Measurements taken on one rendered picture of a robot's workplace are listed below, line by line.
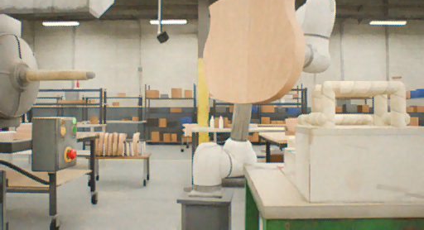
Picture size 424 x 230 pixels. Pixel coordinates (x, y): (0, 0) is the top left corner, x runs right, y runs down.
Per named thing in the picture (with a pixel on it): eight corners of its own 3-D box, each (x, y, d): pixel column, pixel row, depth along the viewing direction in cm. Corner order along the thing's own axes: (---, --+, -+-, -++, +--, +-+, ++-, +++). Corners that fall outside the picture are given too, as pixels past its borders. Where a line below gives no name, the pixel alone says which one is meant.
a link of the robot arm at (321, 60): (286, 69, 109) (293, 33, 107) (308, 74, 119) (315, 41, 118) (312, 72, 101) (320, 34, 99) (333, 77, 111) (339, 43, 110)
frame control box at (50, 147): (-17, 190, 101) (-17, 117, 101) (22, 177, 122) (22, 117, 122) (50, 192, 100) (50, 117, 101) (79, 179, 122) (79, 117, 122)
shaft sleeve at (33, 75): (26, 79, 85) (27, 69, 86) (33, 81, 89) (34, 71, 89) (85, 79, 85) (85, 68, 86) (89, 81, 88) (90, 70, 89)
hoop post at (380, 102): (378, 126, 75) (377, 89, 75) (371, 126, 78) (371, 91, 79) (389, 126, 75) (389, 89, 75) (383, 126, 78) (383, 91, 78)
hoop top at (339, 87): (323, 93, 68) (322, 80, 68) (319, 94, 71) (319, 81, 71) (408, 93, 67) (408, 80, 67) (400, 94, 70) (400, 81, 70)
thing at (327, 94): (323, 127, 68) (323, 87, 68) (319, 126, 71) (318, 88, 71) (337, 127, 68) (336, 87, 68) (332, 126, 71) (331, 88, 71)
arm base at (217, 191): (188, 188, 172) (188, 179, 172) (225, 189, 168) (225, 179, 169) (180, 196, 154) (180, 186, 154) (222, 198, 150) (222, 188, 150)
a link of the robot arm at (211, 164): (187, 181, 163) (187, 142, 164) (214, 178, 173) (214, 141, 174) (202, 188, 150) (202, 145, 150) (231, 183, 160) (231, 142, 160)
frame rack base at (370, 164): (310, 203, 66) (310, 127, 66) (293, 187, 81) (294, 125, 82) (428, 203, 65) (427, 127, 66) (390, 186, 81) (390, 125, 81)
